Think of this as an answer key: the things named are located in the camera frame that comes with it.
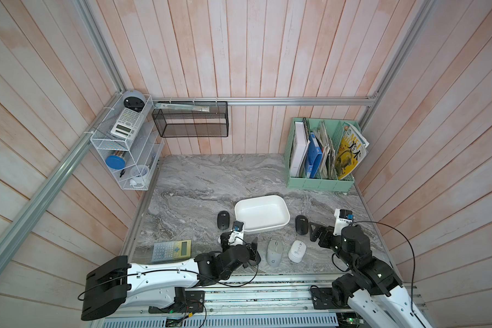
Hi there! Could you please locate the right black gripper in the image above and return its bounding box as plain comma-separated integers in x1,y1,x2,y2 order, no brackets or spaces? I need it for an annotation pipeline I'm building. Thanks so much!
308,219,357,271

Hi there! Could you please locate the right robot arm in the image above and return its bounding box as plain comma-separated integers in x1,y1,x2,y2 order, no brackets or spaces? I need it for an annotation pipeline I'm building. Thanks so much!
310,223,431,327

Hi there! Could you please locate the blue lid jar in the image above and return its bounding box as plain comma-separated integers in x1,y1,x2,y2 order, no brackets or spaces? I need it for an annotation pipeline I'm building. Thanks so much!
105,150,127,170

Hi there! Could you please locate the grey mouse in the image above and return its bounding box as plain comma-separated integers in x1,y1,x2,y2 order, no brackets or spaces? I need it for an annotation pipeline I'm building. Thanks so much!
266,239,284,267

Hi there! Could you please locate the black mesh wall basket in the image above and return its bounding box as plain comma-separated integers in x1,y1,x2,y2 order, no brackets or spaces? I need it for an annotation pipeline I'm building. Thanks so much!
152,101,230,138

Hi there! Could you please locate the white binder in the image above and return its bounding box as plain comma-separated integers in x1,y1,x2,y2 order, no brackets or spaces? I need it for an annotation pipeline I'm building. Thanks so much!
289,122,309,178

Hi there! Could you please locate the blue folder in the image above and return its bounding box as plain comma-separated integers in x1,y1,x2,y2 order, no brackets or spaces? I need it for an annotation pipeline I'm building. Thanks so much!
304,132,323,178

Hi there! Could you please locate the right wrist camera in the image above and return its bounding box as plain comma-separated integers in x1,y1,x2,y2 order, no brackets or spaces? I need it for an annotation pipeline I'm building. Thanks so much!
333,209,354,236

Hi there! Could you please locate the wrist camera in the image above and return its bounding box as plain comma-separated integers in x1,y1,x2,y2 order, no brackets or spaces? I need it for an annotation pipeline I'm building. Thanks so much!
333,209,354,236
228,221,245,246

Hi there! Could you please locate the white plastic storage box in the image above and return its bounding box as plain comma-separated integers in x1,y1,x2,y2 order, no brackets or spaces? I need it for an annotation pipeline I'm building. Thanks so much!
235,195,291,235

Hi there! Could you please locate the white calculator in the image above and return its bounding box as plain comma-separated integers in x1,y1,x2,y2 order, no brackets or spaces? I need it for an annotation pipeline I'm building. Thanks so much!
110,108,144,140

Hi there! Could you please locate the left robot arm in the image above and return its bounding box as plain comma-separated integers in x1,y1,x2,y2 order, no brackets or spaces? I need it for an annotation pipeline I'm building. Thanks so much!
77,239,260,321

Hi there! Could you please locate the white wire wall shelf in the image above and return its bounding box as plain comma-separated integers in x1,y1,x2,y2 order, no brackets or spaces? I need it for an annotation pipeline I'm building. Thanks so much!
90,93,164,191

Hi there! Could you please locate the yellow magazine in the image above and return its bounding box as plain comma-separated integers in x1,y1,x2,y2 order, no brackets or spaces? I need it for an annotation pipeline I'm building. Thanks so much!
334,122,370,180

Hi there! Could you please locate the white ribbed mouse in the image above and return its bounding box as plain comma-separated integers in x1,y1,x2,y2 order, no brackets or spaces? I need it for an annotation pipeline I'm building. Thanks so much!
288,240,307,263

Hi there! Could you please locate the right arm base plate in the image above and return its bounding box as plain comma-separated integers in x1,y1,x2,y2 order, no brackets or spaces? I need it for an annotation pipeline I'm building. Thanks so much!
310,285,352,310

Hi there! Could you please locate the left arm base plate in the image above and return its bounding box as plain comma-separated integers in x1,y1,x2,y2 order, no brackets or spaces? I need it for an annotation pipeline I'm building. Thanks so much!
148,287,205,314

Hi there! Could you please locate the newspapers stack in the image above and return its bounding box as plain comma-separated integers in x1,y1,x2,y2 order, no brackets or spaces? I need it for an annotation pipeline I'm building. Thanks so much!
314,120,337,180

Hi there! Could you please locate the round grey speaker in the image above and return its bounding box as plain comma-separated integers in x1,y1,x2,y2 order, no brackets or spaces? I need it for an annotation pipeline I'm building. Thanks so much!
122,90,146,113

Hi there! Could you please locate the black smooth mouse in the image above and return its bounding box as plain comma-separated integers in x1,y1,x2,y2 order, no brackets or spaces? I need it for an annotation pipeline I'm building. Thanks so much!
217,210,230,230

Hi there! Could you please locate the green file organizer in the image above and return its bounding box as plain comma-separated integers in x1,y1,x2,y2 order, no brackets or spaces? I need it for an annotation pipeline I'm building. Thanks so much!
284,118,360,193

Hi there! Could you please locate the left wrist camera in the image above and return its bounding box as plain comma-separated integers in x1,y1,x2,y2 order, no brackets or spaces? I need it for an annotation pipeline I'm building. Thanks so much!
228,221,245,246

